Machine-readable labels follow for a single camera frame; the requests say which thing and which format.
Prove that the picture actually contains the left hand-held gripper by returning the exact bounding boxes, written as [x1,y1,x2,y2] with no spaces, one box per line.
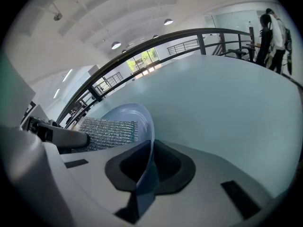
[20,100,91,148]

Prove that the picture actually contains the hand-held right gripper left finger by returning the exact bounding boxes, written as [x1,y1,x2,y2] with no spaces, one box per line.
[59,140,151,227]

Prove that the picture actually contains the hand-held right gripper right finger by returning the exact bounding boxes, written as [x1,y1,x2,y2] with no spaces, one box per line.
[142,140,276,227]

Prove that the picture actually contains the silver steel wool scrubber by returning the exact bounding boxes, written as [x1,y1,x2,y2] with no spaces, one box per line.
[71,116,139,154]

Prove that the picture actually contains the large white plate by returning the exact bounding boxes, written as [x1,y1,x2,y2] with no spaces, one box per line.
[100,102,159,218]

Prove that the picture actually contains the thin black mezzanine railing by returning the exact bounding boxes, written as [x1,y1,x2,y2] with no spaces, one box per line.
[94,71,124,96]
[167,38,200,56]

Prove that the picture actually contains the large glass window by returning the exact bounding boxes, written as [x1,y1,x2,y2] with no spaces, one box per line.
[126,47,158,77]

